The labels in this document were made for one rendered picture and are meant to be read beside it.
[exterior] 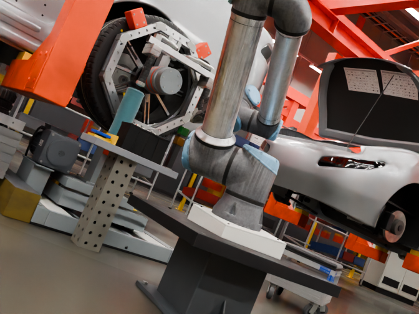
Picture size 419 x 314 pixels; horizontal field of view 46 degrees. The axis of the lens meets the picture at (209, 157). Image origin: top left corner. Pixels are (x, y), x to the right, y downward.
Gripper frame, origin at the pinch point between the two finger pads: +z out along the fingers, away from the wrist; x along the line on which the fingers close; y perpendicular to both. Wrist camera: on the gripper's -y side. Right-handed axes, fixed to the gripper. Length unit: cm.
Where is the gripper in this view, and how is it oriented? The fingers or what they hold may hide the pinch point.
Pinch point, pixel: (192, 122)
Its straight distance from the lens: 226.4
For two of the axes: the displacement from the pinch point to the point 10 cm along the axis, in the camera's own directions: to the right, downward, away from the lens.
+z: -7.2, 2.2, 6.6
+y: 0.9, -9.1, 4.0
